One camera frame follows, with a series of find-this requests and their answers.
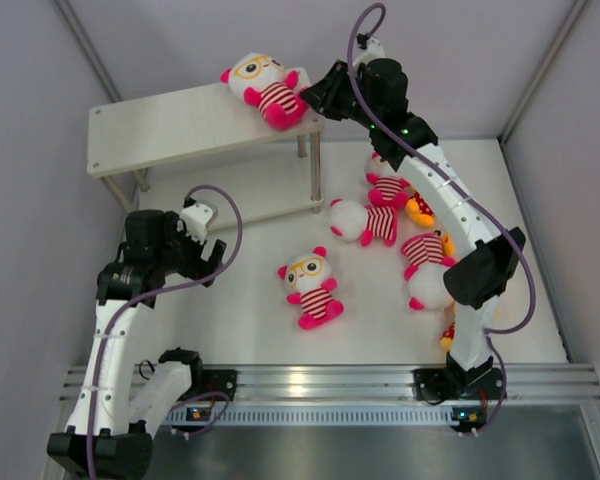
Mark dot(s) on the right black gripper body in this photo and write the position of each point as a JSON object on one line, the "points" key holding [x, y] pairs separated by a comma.
{"points": [[338, 101]]}

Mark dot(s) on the aluminium rail base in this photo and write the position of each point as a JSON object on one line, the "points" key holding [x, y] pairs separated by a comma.
{"points": [[565, 383]]}

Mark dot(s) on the right black mount plate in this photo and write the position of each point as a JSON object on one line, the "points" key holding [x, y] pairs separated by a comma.
{"points": [[433, 385]]}

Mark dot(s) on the white two-tier shelf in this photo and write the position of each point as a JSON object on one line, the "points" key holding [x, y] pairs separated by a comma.
{"points": [[150, 152]]}

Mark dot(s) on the pink panda plush with glasses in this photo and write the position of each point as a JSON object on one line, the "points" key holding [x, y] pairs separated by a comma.
{"points": [[264, 84]]}

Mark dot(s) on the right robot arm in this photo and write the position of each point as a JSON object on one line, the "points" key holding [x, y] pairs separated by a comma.
{"points": [[487, 252]]}

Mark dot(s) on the pink panda plush face down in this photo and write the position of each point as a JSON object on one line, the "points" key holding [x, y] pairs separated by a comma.
{"points": [[351, 221]]}

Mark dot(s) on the wall corner metal strip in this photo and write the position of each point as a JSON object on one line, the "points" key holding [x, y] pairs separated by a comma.
{"points": [[562, 36], [86, 47]]}

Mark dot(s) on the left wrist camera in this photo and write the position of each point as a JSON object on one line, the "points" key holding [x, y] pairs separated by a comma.
{"points": [[197, 217]]}

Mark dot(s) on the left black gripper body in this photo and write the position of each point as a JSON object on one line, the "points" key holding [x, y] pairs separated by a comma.
{"points": [[181, 254]]}

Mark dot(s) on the left black mount plate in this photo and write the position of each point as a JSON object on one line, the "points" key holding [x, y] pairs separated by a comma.
{"points": [[212, 380]]}

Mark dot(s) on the orange plush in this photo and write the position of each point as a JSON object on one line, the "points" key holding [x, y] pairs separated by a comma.
{"points": [[447, 337], [419, 211], [446, 242]]}

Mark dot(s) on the orange plush bottom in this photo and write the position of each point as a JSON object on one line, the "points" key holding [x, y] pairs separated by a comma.
{"points": [[447, 337]]}

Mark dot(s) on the black mount plate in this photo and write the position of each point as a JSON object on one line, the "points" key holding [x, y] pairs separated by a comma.
{"points": [[433, 385], [212, 380]]}

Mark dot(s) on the grey slotted cable duct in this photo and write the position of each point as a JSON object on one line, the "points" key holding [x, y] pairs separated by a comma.
{"points": [[240, 415]]}

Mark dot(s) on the wall corner metal strip right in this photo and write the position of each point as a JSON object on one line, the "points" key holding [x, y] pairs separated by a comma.
{"points": [[562, 36]]}

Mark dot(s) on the orange plush top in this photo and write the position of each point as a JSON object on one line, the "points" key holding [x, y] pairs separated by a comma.
{"points": [[419, 211]]}

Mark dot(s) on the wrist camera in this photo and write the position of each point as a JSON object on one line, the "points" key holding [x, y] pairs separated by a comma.
{"points": [[366, 49], [197, 217]]}

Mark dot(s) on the pink panda plush under arm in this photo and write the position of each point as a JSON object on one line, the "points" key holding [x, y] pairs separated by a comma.
{"points": [[426, 264]]}

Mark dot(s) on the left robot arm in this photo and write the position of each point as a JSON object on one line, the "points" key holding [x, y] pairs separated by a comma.
{"points": [[109, 434]]}

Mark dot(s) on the pink panda plush top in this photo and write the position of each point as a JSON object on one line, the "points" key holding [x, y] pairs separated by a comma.
{"points": [[387, 187]]}

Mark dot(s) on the wall corner metal strip left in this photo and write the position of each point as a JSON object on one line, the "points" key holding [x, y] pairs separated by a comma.
{"points": [[86, 47]]}

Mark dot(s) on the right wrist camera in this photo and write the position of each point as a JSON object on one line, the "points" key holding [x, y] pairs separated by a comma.
{"points": [[366, 49]]}

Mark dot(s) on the orange plush middle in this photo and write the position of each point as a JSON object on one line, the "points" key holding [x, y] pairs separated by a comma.
{"points": [[446, 242]]}

